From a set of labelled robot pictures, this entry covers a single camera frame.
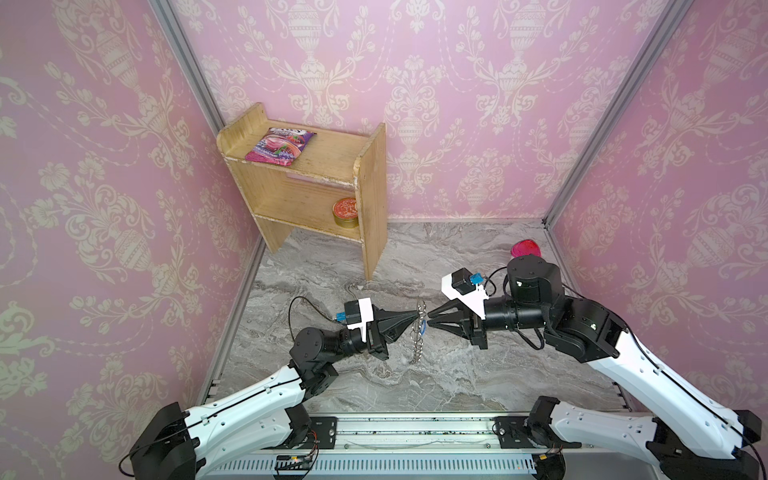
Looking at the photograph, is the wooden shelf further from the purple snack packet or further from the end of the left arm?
the end of the left arm

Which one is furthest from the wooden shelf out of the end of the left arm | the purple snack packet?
the end of the left arm

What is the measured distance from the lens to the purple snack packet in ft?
2.49

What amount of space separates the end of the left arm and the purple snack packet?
0.47 m

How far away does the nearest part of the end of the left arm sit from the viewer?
53 centimetres
